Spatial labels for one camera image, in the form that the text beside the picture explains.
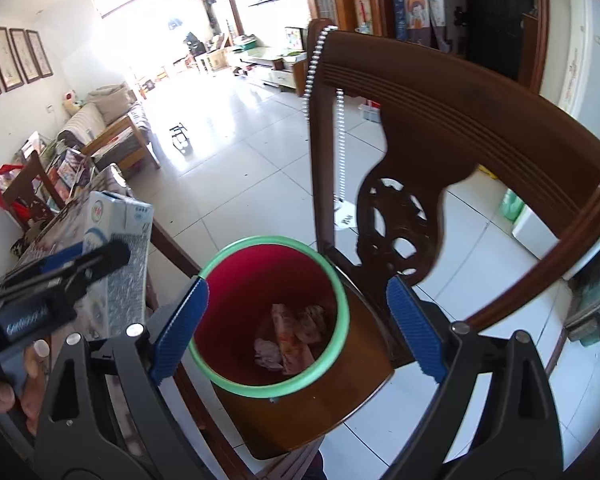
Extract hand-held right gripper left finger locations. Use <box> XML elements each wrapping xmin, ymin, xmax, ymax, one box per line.
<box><xmin>32</xmin><ymin>276</ymin><xmax>211</xmax><ymax>480</ymax></box>

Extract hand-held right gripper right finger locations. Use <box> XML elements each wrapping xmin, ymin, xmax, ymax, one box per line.
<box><xmin>380</xmin><ymin>276</ymin><xmax>566</xmax><ymax>480</ymax></box>

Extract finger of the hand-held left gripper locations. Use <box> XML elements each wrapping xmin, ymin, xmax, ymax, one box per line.
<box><xmin>62</xmin><ymin>241</ymin><xmax>131</xmax><ymax>291</ymax></box>
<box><xmin>35</xmin><ymin>246</ymin><xmax>88</xmax><ymax>275</ymax></box>

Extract white blue milk carton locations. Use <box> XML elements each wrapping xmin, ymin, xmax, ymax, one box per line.
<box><xmin>80</xmin><ymin>190</ymin><xmax>154</xmax><ymax>340</ymax></box>

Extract red bin with green rim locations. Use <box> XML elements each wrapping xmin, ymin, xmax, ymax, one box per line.
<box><xmin>189</xmin><ymin>236</ymin><xmax>351</xmax><ymax>401</ymax></box>

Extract person's left hand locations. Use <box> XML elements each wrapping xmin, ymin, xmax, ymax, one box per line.
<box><xmin>0</xmin><ymin>340</ymin><xmax>51</xmax><ymax>436</ymax></box>

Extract plain wooden chair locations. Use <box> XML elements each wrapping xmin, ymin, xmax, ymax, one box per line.
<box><xmin>2</xmin><ymin>152</ymin><xmax>66</xmax><ymax>226</ymax></box>

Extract crumpled white tissue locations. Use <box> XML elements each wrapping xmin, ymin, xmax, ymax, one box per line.
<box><xmin>253</xmin><ymin>337</ymin><xmax>286</xmax><ymax>372</ymax></box>

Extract pile of magazines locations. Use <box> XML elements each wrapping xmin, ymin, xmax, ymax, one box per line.
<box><xmin>22</xmin><ymin>130</ymin><xmax>98</xmax><ymax>201</ymax></box>

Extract red plastic bag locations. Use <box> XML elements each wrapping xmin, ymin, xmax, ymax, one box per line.
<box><xmin>0</xmin><ymin>164</ymin><xmax>31</xmax><ymax>211</ymax></box>

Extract snack wrappers in bin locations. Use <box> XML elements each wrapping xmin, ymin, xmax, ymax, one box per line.
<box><xmin>271</xmin><ymin>303</ymin><xmax>315</xmax><ymax>376</ymax></box>

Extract wooden sofa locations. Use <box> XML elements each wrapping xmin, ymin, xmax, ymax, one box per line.
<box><xmin>57</xmin><ymin>87</ymin><xmax>162</xmax><ymax>171</ymax></box>

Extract white paper tag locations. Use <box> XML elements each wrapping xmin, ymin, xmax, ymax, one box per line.
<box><xmin>332</xmin><ymin>200</ymin><xmax>356</xmax><ymax>231</ymax></box>

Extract small black floor stand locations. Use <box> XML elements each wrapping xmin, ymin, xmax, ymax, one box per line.
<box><xmin>169</xmin><ymin>121</ymin><xmax>193</xmax><ymax>153</ymax></box>

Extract white storage box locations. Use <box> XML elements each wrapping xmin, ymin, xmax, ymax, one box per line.
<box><xmin>511</xmin><ymin>205</ymin><xmax>563</xmax><ymax>261</ymax></box>

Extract green plastic bag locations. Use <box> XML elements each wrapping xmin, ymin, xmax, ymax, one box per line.
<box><xmin>500</xmin><ymin>187</ymin><xmax>526</xmax><ymax>223</ymax></box>

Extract beige sofa cushion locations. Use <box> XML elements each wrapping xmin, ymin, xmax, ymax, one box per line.
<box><xmin>87</xmin><ymin>85</ymin><xmax>136</xmax><ymax>116</ymax></box>

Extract cardboard box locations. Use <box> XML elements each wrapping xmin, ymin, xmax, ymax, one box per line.
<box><xmin>207</xmin><ymin>45</ymin><xmax>229</xmax><ymax>72</ymax></box>

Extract carved wooden dining chair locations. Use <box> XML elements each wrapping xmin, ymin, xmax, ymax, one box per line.
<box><xmin>207</xmin><ymin>19</ymin><xmax>600</xmax><ymax>461</ymax></box>

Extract white television cabinet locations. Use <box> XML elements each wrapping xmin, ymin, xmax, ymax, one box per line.
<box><xmin>240</xmin><ymin>47</ymin><xmax>311</xmax><ymax>96</ymax></box>

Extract dark door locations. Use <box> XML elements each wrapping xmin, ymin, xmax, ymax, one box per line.
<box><xmin>462</xmin><ymin>0</ymin><xmax>536</xmax><ymax>81</ymax></box>

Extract cartoon printed curtain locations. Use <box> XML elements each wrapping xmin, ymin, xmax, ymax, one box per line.
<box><xmin>387</xmin><ymin>0</ymin><xmax>453</xmax><ymax>53</ymax></box>

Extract white appliance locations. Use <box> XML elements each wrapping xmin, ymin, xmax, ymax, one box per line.
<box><xmin>537</xmin><ymin>0</ymin><xmax>600</xmax><ymax>131</ymax></box>

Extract silver bead chain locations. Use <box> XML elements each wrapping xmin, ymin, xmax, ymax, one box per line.
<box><xmin>302</xmin><ymin>25</ymin><xmax>348</xmax><ymax>206</ymax></box>

